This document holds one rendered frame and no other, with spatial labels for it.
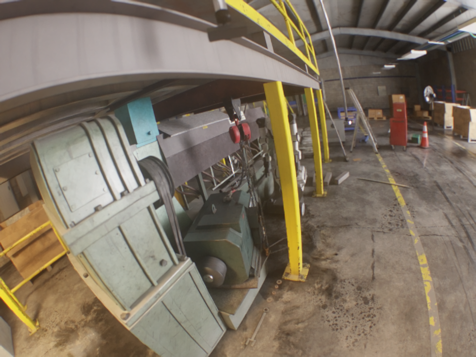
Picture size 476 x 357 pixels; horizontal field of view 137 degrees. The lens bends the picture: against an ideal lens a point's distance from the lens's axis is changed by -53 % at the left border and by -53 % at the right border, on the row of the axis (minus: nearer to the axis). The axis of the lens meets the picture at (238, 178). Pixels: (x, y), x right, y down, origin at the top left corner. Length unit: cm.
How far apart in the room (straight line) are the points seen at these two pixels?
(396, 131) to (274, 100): 472
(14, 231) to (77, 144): 330
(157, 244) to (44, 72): 89
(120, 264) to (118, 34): 86
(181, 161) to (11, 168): 211
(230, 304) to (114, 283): 90
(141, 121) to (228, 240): 110
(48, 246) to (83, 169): 342
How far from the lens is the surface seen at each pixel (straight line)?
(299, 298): 187
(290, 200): 150
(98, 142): 93
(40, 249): 420
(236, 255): 130
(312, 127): 302
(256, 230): 169
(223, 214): 143
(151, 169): 102
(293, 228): 163
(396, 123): 570
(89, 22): 53
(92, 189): 87
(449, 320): 207
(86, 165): 88
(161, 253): 109
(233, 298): 160
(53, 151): 88
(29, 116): 112
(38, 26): 50
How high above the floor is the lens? 156
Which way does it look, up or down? 20 degrees down
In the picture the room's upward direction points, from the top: 13 degrees counter-clockwise
